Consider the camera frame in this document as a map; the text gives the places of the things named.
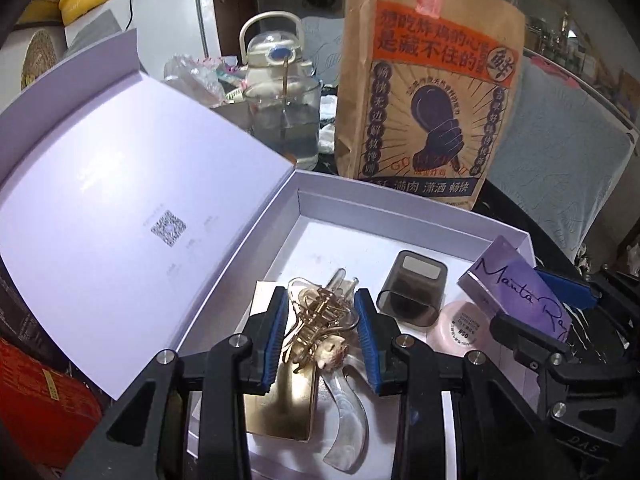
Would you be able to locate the red tin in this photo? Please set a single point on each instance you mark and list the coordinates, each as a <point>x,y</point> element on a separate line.
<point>40,400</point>

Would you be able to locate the white refrigerator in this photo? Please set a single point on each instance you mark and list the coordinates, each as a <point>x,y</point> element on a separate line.
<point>170,15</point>

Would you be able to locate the crumpled clear plastic bag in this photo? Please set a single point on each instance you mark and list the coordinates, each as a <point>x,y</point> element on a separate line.
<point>195,77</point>

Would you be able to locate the brown printed paper bag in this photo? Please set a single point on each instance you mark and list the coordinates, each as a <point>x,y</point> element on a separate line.
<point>430,85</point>

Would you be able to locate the gold rectangular card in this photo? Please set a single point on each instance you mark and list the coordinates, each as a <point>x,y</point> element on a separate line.
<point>285,410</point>

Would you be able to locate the white cloth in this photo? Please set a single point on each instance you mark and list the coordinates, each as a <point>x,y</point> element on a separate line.
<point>329,125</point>

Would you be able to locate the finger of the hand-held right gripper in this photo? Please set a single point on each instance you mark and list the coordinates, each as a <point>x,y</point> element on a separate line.
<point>580,292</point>
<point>530,340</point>

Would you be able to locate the round woven mat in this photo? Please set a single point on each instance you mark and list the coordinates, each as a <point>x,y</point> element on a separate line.
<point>37,57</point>

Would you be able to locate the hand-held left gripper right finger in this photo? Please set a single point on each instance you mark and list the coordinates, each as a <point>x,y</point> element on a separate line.
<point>367,345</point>

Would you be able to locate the white gift box with lid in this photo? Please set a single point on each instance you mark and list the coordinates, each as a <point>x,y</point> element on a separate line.
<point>100,185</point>

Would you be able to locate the gold hair claw clip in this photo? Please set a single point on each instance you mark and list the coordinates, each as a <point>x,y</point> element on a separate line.
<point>315,317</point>

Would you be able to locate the long gold spoon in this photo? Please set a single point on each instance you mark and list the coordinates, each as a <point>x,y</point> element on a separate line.
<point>285,80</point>

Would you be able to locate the light blue towel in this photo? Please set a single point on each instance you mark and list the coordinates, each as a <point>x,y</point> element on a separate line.
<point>555,160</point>

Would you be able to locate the glass cup with water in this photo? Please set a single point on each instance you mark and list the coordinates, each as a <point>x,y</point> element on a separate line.
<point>280,130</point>

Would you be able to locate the purple small box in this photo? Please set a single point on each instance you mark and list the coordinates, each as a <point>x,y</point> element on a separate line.
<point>515,285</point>

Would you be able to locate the smoky transparent plastic cap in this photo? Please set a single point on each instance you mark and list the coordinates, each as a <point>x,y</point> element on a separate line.
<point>405,305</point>

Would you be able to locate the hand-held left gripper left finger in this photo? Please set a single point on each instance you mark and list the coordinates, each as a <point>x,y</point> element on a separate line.
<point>272,340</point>

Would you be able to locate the clear wavy hair clip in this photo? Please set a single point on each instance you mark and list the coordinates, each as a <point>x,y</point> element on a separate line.
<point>345,440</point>

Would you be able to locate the pink round jar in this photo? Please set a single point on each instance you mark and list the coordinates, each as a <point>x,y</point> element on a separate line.
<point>460,327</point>

